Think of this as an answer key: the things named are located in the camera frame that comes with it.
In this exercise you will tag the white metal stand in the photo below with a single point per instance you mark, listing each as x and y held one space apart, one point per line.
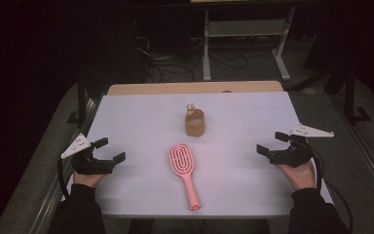
206 48

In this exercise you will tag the black metal stand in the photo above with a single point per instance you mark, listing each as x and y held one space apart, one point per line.
81 97
350 97

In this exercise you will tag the wooden table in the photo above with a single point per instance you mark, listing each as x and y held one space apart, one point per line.
175 87

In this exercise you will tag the pink hairbrush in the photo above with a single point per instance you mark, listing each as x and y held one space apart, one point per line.
182 161

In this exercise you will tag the person's left hand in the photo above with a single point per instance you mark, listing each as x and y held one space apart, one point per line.
89 179

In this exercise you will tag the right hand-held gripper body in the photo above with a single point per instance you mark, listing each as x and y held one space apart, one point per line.
293 152

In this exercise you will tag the white table mat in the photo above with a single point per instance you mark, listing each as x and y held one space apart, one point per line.
240 175

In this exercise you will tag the person's right hand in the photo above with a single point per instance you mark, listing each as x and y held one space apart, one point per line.
300 177

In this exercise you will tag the tan bear cup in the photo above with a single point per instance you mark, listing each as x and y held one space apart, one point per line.
194 125

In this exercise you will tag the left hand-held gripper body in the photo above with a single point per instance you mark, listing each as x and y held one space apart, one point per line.
91 164

